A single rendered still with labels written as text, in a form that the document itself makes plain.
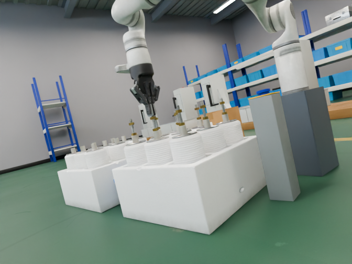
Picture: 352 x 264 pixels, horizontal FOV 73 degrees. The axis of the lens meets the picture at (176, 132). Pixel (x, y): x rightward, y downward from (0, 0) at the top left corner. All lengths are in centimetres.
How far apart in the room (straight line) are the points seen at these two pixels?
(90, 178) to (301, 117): 83
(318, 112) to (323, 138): 9
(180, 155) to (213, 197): 14
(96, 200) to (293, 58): 93
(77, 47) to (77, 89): 118
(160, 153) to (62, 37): 690
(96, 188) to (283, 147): 72
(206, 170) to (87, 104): 655
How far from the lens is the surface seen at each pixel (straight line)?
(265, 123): 74
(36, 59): 719
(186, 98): 404
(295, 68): 98
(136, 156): 83
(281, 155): 74
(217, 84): 354
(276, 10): 102
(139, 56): 77
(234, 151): 76
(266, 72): 595
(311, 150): 95
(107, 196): 108
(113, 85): 745
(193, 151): 66
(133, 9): 80
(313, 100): 96
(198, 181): 61
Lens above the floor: 30
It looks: 3 degrees down
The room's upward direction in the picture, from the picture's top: 13 degrees counter-clockwise
